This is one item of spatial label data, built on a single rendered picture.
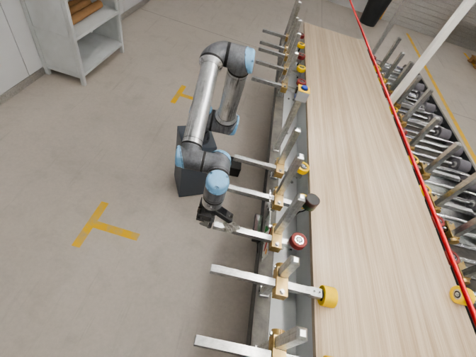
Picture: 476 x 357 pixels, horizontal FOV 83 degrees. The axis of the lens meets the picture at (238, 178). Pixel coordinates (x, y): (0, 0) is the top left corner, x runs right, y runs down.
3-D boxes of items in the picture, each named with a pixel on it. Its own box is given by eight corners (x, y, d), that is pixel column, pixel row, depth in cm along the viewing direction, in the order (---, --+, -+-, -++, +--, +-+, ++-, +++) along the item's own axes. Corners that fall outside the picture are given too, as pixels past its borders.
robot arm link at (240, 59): (214, 117, 198) (229, 32, 129) (236, 122, 200) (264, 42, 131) (210, 134, 193) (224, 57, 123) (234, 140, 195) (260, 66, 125)
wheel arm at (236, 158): (232, 161, 165) (234, 156, 162) (233, 157, 167) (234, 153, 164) (299, 179, 168) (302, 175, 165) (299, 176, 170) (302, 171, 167)
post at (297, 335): (253, 357, 113) (297, 338, 77) (253, 348, 115) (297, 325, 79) (261, 358, 113) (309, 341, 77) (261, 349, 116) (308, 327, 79)
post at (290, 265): (256, 299, 134) (291, 263, 97) (256, 292, 136) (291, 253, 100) (262, 300, 134) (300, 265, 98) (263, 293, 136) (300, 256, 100)
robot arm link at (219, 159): (207, 144, 115) (202, 166, 107) (234, 150, 116) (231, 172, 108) (205, 159, 122) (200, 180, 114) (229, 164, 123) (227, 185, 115)
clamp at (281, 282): (270, 297, 107) (274, 294, 103) (272, 265, 116) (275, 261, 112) (285, 301, 108) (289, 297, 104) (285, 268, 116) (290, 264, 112)
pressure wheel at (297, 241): (282, 254, 134) (291, 244, 125) (283, 240, 139) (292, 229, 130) (298, 258, 135) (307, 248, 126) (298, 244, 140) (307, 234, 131)
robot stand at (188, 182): (178, 197, 235) (183, 149, 190) (173, 175, 249) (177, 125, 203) (206, 193, 244) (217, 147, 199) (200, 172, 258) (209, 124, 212)
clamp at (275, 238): (268, 250, 131) (271, 246, 127) (270, 227, 140) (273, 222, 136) (279, 253, 131) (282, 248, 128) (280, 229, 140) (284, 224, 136)
